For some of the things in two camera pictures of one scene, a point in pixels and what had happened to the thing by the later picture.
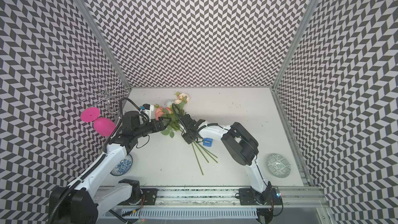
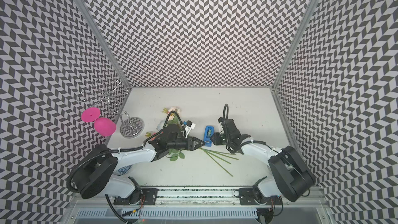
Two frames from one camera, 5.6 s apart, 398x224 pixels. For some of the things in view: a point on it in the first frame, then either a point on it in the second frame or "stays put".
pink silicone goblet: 102,126 stays put
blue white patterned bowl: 123,167 stays put
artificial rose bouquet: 173,109 -> 171,118
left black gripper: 156,127 -> 193,145
